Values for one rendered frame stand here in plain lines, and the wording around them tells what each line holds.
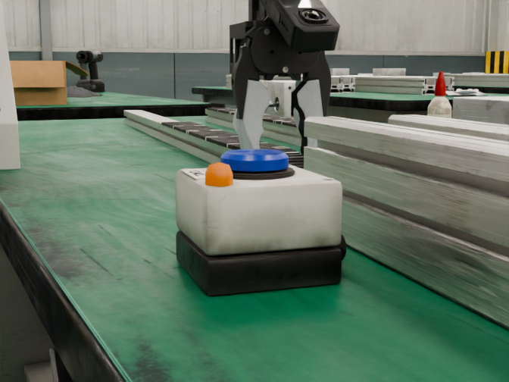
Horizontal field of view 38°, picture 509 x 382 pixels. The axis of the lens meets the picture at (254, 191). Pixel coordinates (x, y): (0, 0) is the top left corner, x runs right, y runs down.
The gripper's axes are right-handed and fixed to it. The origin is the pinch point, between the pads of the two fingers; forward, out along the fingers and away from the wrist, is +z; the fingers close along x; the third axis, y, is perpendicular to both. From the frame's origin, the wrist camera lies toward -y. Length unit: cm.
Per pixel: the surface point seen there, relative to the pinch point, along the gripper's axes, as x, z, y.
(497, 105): -14.1, -5.9, -16.1
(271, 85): -28, -6, 82
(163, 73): -207, -7, 1106
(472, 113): -14.1, -5.0, -12.5
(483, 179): 3.8, -3.4, -39.7
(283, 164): 11.6, -3.6, -31.7
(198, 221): 16.9, -0.6, -32.3
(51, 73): 13, -8, 191
